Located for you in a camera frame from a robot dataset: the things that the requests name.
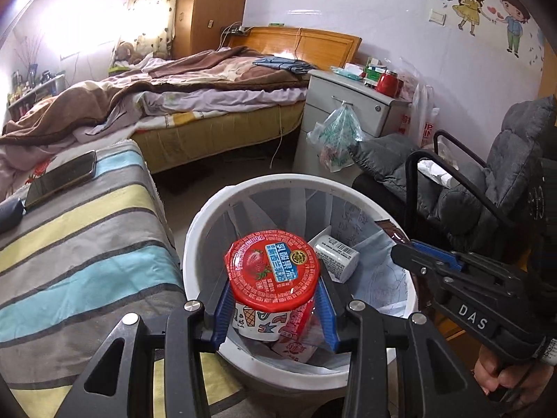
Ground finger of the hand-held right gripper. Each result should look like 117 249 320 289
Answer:
390 240 484 310
411 240 540 305

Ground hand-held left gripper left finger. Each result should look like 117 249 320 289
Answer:
65 279 236 418

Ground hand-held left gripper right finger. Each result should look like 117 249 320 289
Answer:
315 276 492 418

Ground dark brown wrapper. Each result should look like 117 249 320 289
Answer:
374 220 410 245

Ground small white bottle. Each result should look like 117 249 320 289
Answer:
308 232 361 284

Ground red lid jelly cup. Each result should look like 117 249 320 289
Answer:
224 229 325 347

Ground white trash bin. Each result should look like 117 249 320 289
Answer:
183 174 421 401

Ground person's right hand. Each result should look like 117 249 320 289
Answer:
473 344 557 405

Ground crumpled white tissue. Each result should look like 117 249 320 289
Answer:
417 159 455 188

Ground grey armchair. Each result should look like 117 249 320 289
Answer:
348 96 557 271

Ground white shopping bag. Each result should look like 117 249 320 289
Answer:
398 83 436 149

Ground green plastic bag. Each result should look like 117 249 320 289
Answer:
307 102 364 172

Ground red jar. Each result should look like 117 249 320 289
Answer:
375 71 403 96

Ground grey nightstand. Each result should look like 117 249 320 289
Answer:
293 70 412 175

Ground green medicine box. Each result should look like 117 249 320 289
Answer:
363 56 388 88

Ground tissue pack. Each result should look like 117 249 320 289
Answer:
331 64 366 80

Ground black smartphone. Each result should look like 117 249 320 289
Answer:
24 150 96 210

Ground lilac bedsheet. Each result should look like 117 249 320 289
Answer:
0 56 307 201

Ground wooden bed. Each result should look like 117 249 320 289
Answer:
0 26 363 175

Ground folded blue cloth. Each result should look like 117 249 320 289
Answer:
252 56 318 75

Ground brown blanket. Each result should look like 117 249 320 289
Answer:
0 46 312 146

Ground brown teddy bear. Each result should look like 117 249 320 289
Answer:
114 41 142 64

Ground white shelf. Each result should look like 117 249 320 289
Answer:
6 74 66 118

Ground row of cosmetic bottles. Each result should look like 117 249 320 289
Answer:
9 67 66 101

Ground wooden wardrobe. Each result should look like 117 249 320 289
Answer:
172 0 253 59

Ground patterned curtain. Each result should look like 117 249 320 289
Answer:
126 0 181 59

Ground dried branches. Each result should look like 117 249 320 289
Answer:
13 32 46 75

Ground cartoon boy wall sticker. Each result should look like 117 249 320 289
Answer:
487 0 532 57

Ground cartoon girl wall sticker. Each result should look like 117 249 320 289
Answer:
450 0 490 36

